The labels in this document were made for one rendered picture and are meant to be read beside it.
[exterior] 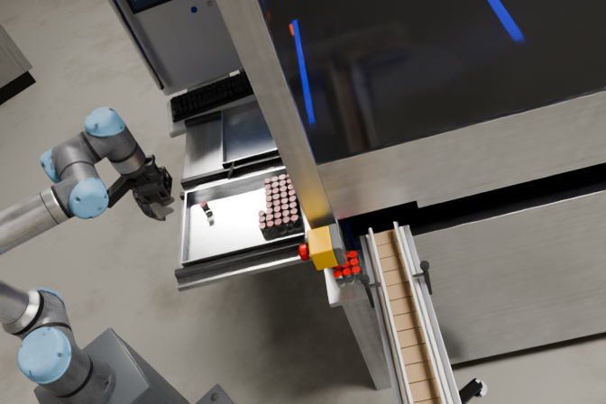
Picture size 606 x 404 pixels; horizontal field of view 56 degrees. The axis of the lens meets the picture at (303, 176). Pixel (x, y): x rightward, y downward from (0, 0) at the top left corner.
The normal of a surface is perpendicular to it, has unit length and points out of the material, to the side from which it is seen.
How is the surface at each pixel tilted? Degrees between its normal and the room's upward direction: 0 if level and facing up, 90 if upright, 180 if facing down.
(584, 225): 90
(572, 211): 90
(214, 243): 0
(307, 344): 0
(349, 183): 90
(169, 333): 0
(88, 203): 90
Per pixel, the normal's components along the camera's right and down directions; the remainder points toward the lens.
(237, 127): -0.26, -0.66
